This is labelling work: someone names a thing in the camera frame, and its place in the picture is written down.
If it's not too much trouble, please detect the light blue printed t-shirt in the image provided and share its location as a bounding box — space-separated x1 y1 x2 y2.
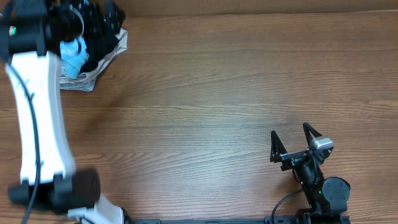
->
60 37 89 79

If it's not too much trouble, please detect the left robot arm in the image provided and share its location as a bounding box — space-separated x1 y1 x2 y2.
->
1 1 130 223

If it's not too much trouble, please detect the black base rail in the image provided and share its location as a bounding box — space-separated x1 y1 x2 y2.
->
125 216 351 224

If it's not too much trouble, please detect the black folded garment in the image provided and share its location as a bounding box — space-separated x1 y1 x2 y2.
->
80 19 120 73

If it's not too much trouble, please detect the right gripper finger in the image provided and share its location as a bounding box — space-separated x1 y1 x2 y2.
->
303 122 322 146
270 130 288 162

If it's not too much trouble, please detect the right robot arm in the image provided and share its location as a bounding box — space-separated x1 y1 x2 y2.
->
269 123 351 224

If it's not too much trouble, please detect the grey folded garment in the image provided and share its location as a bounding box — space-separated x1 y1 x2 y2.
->
60 80 96 92

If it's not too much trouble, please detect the beige folded garment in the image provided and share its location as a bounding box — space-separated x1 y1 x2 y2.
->
60 29 128 84

